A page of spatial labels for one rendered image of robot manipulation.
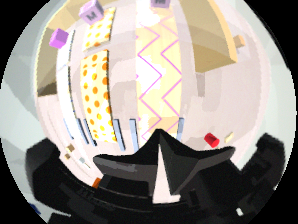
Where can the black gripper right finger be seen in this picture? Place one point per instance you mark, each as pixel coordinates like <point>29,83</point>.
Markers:
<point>182,163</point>

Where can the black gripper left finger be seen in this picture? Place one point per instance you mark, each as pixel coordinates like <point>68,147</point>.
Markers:
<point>142,165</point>

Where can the small red block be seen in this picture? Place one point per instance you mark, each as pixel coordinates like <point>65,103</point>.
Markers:
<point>211,140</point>

